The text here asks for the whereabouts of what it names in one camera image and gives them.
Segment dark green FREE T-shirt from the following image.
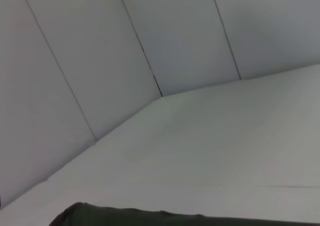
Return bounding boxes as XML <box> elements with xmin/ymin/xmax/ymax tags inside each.
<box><xmin>48</xmin><ymin>202</ymin><xmax>320</xmax><ymax>226</ymax></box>

